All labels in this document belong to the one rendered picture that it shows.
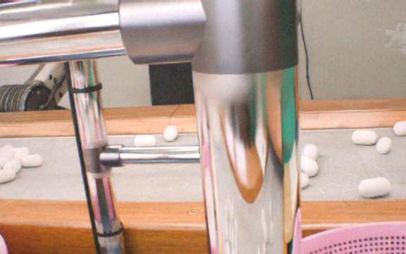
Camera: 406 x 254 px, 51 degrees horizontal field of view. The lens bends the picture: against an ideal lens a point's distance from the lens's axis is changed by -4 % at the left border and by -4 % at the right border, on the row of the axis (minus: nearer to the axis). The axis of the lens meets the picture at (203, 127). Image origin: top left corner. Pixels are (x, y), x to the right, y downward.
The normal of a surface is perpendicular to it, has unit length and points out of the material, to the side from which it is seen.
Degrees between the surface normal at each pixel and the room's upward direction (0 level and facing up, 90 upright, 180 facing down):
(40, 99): 89
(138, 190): 0
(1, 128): 45
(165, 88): 86
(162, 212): 0
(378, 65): 90
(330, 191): 0
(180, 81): 86
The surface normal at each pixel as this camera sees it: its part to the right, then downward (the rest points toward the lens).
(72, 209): -0.08, -0.95
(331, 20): -0.19, 0.29
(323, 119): -0.17, -0.47
